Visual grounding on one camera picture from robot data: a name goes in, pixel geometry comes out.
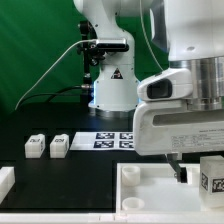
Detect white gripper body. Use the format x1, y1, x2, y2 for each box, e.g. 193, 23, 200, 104
133, 100, 224, 155

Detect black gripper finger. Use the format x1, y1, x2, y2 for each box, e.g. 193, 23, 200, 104
166, 154, 187, 183

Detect white square table top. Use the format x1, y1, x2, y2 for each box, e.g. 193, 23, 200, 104
116, 163, 224, 213

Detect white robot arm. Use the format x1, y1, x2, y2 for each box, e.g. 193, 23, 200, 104
73, 0, 224, 182

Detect white sheet with markers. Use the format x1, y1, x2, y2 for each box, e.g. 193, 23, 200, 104
70, 132, 134, 151

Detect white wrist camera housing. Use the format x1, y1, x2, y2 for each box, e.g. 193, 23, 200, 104
137, 68, 193, 102

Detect black cable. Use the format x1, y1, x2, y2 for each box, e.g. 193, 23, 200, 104
15, 84, 94, 109

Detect silver black mounted camera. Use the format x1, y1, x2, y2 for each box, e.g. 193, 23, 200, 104
91, 38, 129, 52

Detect white camera cable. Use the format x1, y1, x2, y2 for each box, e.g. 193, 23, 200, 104
14, 39, 98, 111

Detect white obstacle fence rail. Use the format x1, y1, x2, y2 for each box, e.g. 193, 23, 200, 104
0, 166, 224, 224

